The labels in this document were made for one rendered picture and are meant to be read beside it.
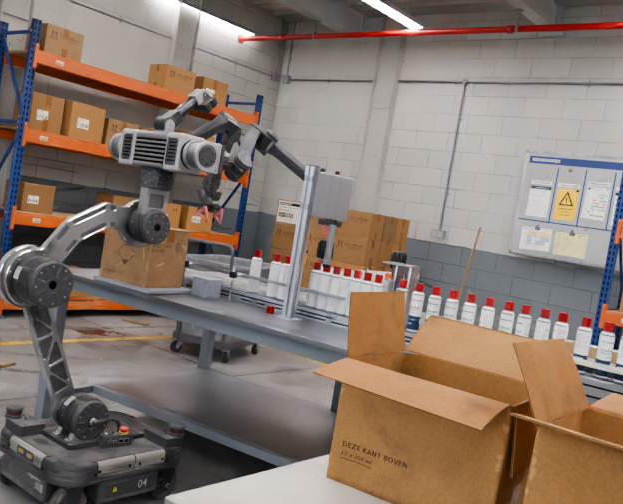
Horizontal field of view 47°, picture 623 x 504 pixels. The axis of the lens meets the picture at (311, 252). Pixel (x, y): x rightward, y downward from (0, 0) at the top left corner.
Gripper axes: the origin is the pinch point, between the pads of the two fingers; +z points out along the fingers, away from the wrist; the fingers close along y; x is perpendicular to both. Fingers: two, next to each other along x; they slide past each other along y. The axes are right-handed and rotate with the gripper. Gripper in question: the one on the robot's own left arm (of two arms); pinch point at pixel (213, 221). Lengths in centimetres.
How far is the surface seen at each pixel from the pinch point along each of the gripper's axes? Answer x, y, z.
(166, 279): 7.5, -37.2, 31.4
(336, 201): -75, -10, 37
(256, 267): -19.7, -6.1, 38.2
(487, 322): -106, 6, 110
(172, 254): 0.2, -36.0, 22.3
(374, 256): 88, 315, -55
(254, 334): -34, -42, 80
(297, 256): -51, -17, 51
